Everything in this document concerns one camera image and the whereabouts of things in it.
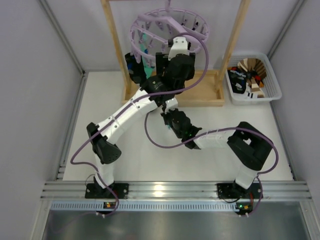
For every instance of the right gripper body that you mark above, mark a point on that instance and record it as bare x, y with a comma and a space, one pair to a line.
166, 117

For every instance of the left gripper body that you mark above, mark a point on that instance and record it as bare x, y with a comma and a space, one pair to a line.
161, 63

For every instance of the black patterned sock front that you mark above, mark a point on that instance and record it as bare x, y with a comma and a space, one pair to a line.
136, 69

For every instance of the black patterned sock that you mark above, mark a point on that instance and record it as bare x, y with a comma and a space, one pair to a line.
136, 69
237, 81

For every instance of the black patterned sock back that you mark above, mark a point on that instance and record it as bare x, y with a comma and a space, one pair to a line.
237, 81

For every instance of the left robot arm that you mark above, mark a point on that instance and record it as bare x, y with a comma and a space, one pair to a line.
105, 134

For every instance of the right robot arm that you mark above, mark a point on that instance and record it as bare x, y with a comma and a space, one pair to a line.
249, 145

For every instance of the wooden hanger rack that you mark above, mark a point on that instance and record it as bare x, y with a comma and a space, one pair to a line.
205, 88

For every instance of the purple round clip hanger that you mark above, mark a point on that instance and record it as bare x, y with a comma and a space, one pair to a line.
162, 24

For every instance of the white socks in basket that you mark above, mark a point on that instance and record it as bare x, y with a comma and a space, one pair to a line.
248, 94

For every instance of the brown argyle socks in basket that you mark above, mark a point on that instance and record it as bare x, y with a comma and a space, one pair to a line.
255, 72

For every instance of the mint green sock back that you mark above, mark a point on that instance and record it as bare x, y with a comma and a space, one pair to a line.
147, 63

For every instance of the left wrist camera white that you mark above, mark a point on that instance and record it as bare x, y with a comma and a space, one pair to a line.
177, 46

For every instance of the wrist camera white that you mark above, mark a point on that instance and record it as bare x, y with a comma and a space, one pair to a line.
170, 104
177, 46

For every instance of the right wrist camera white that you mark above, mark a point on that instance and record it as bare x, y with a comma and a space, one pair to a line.
170, 104

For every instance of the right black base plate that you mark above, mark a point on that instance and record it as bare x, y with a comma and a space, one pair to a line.
234, 191

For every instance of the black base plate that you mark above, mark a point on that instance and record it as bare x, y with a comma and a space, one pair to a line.
234, 191
94, 191

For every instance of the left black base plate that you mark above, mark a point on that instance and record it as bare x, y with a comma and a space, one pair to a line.
94, 191

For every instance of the aluminium mounting rail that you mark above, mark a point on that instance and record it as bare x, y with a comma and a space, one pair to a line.
201, 196

